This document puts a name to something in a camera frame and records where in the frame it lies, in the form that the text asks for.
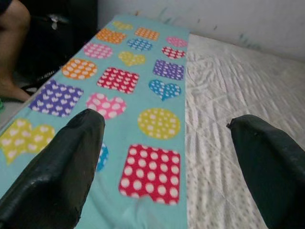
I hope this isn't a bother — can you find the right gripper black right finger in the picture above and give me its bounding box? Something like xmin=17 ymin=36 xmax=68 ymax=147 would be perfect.
xmin=226 ymin=114 xmax=305 ymax=229

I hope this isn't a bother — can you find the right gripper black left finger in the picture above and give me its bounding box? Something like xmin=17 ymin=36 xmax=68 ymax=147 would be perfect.
xmin=0 ymin=108 xmax=105 ymax=229

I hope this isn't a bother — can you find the teal blanket with dotted shapes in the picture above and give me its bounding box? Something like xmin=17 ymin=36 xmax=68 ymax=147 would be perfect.
xmin=0 ymin=14 xmax=191 ymax=229

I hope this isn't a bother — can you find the grey quilted mattress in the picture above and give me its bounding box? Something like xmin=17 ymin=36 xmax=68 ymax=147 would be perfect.
xmin=184 ymin=33 xmax=305 ymax=229

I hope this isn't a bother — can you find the black bag with white print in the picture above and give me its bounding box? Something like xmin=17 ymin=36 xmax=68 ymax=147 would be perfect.
xmin=18 ymin=0 xmax=99 ymax=85

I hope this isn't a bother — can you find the person's bare leg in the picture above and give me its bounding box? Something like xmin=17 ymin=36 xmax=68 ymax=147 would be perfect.
xmin=0 ymin=0 xmax=31 ymax=102

